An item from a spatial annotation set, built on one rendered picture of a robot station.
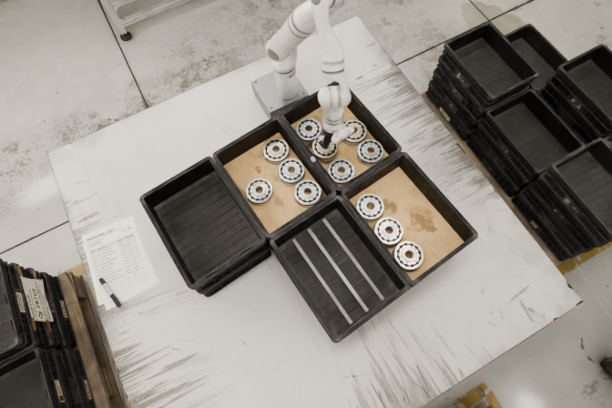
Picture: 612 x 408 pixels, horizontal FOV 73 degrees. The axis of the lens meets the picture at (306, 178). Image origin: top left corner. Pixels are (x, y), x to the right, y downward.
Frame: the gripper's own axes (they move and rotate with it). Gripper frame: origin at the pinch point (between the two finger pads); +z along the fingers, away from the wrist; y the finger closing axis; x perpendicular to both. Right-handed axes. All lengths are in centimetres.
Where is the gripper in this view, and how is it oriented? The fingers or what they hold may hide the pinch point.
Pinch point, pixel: (331, 143)
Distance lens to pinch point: 162.7
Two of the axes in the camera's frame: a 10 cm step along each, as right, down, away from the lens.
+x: 5.5, 7.6, -3.5
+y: -8.3, 5.2, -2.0
